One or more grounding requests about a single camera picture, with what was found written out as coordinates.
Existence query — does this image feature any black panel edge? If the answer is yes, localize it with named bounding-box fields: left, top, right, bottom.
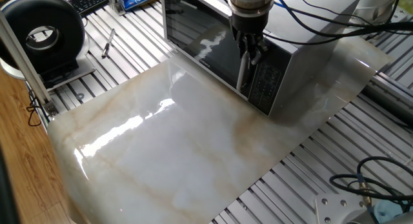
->
left=0, top=146, right=20, bottom=224

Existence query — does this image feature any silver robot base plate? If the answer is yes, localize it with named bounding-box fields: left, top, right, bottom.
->
left=314, top=192, right=367, bottom=224

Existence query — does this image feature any marble pattern table mat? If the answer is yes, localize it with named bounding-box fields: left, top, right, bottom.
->
left=47, top=35, right=395, bottom=224

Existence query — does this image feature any silver black pen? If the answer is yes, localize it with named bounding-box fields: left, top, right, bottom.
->
left=101, top=28, right=116, bottom=59

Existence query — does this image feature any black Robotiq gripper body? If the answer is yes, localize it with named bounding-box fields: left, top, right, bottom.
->
left=231, top=14, right=270, bottom=36

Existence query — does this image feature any short aluminium post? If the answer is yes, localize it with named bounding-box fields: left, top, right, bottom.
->
left=108, top=0, right=126, bottom=15

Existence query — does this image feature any white round metal cylinder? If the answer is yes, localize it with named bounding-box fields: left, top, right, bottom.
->
left=350, top=0, right=403, bottom=25

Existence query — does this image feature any black keyboard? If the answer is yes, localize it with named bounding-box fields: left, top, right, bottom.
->
left=68, top=0, right=110, bottom=17

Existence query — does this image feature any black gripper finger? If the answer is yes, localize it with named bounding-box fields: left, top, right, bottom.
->
left=237, top=33, right=251, bottom=59
left=250, top=35, right=268, bottom=66

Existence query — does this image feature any silver corner bracket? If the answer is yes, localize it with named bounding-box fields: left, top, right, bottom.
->
left=43, top=100, right=59, bottom=117

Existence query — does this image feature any blue cable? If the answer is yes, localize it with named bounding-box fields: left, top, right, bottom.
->
left=274, top=0, right=323, bottom=28

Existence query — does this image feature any looped black cable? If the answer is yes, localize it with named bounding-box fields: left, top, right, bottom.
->
left=328, top=156, right=413, bottom=204

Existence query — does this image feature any aluminium frame post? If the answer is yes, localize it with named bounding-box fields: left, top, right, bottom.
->
left=0, top=10, right=54, bottom=105

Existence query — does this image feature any grey aluminium profile beam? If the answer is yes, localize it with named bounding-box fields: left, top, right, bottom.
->
left=363, top=72, right=413, bottom=121

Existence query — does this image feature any black glass microwave door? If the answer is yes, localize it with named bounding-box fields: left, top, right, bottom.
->
left=161, top=0, right=256, bottom=99

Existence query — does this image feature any thick black camera cable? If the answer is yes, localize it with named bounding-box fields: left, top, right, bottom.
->
left=263, top=22, right=413, bottom=46

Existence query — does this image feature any black ring shaped device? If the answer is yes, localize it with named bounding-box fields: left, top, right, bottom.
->
left=0, top=0, right=86, bottom=89

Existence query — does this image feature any silver microwave oven body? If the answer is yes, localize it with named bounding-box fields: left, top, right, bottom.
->
left=160, top=0, right=361, bottom=117

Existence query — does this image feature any thin black hanging cable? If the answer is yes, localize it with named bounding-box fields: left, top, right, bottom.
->
left=25, top=88, right=45, bottom=127

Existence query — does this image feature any silver stand base plate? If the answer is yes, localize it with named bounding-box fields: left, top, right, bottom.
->
left=0, top=33, right=97, bottom=91

